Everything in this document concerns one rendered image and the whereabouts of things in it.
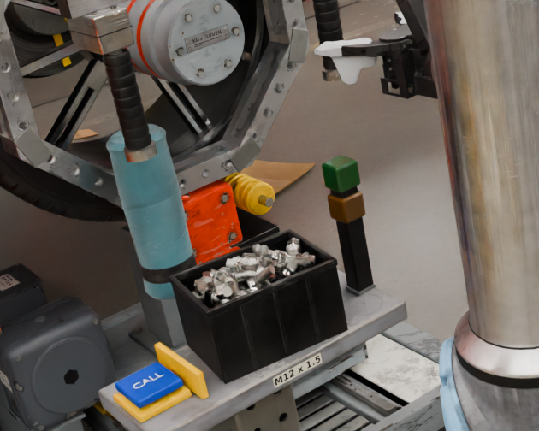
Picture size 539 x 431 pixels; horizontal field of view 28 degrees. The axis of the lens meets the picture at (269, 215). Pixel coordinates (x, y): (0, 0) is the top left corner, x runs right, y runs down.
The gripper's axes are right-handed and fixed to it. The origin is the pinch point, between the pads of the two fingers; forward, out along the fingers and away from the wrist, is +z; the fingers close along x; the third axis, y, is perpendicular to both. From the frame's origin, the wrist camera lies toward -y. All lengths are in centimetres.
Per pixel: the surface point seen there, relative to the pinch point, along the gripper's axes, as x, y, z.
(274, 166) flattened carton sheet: 69, 83, 149
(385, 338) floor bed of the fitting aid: 18, 75, 34
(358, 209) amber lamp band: -8.1, 24.2, -4.3
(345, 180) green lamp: -9.5, 19.0, -4.3
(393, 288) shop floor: 41, 84, 59
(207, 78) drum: -18.4, 2.5, 12.0
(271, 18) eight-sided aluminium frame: 6.1, 3.4, 30.7
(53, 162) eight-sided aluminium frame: -39.4, 10.5, 26.5
